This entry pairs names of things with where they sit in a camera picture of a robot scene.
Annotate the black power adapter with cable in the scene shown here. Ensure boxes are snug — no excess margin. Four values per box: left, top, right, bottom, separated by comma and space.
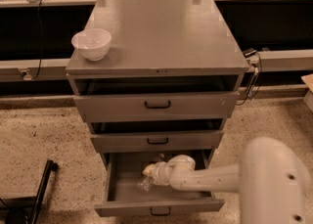
238, 48, 262, 106

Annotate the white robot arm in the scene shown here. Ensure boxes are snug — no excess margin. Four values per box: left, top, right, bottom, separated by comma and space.
143, 137, 311, 224

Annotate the grey middle drawer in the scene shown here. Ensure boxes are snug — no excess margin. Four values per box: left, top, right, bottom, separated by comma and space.
91, 119, 224, 153

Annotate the grey drawer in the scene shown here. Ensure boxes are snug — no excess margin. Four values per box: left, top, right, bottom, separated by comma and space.
95, 150, 224, 217
91, 119, 224, 153
70, 79, 239, 122

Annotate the grey top drawer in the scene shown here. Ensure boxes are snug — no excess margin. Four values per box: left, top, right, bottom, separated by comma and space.
70, 79, 239, 122

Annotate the clear plastic water bottle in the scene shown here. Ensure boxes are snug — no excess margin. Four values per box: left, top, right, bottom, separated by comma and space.
136, 153, 166, 193

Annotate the black stand leg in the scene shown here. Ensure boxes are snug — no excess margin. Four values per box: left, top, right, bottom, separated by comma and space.
0, 159, 59, 224

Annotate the white bowl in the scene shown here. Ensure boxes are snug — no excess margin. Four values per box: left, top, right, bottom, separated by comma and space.
71, 28, 112, 62

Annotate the grey bottom drawer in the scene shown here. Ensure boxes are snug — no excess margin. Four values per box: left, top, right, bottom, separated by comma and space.
95, 150, 224, 217

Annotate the wall power outlet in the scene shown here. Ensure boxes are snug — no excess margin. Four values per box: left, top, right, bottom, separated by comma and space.
19, 68, 33, 81

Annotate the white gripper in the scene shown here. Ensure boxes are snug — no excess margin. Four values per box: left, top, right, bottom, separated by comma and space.
143, 161, 171, 186

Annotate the black cable left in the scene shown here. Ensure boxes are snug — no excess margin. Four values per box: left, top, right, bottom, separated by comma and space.
32, 0, 55, 81

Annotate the grey drawer cabinet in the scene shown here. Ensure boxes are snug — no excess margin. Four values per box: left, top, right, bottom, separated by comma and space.
66, 0, 250, 163

